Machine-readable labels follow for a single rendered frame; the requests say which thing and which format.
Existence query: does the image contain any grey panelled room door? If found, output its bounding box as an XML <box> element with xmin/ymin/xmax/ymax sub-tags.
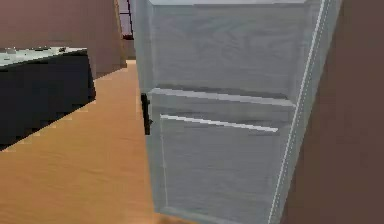
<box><xmin>130</xmin><ymin>0</ymin><xmax>344</xmax><ymax>224</ymax></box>

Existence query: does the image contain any black counter with pale top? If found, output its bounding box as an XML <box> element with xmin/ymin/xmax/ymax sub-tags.
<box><xmin>0</xmin><ymin>46</ymin><xmax>98</xmax><ymax>152</ymax></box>

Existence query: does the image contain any black door handle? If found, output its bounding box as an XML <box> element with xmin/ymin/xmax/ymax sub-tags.
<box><xmin>140</xmin><ymin>93</ymin><xmax>154</xmax><ymax>136</ymax></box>

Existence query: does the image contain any window with dark frame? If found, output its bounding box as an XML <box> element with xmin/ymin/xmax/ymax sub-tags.
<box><xmin>117</xmin><ymin>0</ymin><xmax>135</xmax><ymax>38</ymax></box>

